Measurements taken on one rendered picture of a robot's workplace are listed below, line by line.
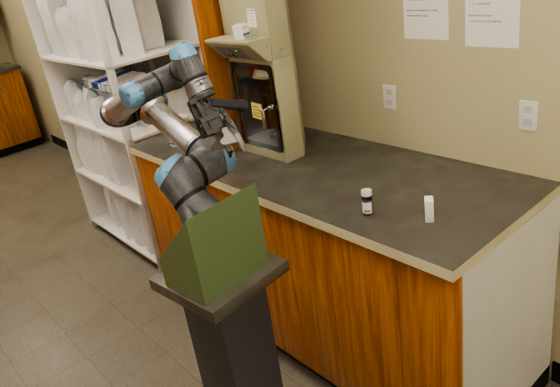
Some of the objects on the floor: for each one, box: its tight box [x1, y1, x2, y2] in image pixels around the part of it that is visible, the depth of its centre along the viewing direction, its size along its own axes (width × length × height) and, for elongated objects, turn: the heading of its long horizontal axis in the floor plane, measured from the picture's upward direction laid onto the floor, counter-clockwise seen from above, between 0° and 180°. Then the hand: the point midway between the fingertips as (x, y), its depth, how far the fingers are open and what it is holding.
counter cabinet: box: [135, 155, 560, 387], centre depth 269 cm, size 67×205×90 cm, turn 59°
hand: (239, 153), depth 159 cm, fingers open, 14 cm apart
